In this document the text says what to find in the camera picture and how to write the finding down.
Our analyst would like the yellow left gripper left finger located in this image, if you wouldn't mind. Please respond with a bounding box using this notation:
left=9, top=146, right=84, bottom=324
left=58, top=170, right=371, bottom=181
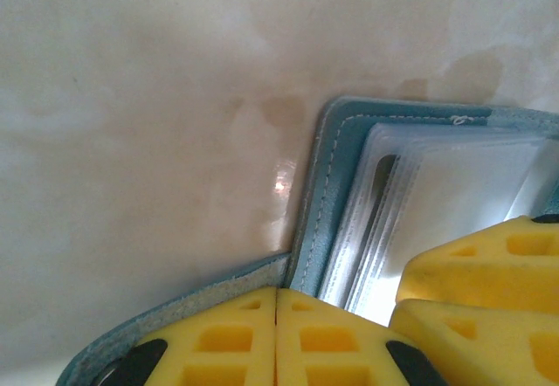
left=103, top=286, right=278, bottom=386

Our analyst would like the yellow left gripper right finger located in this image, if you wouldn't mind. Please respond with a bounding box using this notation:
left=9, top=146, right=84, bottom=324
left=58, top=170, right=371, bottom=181
left=275, top=287, right=452, bottom=386

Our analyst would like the blue leather card holder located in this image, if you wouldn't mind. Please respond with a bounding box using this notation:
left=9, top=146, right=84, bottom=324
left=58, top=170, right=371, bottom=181
left=63, top=95, right=559, bottom=386

